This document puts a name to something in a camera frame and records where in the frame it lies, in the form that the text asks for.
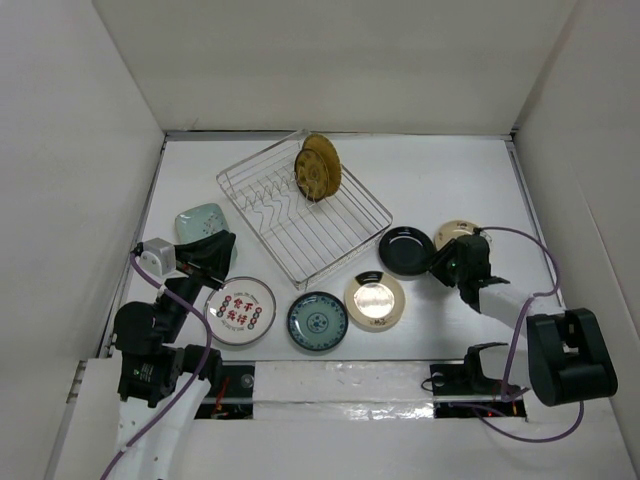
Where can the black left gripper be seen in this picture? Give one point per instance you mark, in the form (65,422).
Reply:
(211,254)

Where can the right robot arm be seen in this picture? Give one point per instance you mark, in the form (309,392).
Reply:
(560,356)

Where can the cream plate with drawings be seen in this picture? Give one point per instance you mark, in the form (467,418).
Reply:
(453,229)

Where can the black plate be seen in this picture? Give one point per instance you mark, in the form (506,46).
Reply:
(406,251)

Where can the pale green rectangular dish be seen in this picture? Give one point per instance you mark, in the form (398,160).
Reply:
(200,222)

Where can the blue green patterned bowl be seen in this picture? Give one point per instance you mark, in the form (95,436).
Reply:
(317,321)

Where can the wire dish rack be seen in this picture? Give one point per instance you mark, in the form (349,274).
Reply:
(308,240)

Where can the white plate red characters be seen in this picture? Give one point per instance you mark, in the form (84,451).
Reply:
(241,312)

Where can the brown yellow patterned plate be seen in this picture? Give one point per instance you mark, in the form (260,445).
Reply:
(311,175)

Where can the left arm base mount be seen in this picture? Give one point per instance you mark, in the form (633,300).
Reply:
(231,398)

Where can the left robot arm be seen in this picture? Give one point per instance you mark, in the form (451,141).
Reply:
(168,362)

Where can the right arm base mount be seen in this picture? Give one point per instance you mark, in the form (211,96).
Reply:
(455,397)

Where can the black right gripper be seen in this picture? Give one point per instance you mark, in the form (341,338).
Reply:
(437,267)

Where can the cream bowl black rim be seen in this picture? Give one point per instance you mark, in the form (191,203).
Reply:
(375,301)

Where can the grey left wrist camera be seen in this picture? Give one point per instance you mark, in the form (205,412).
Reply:
(158,257)

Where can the yellow woven pattern plate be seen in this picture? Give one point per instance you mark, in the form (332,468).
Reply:
(325,148)

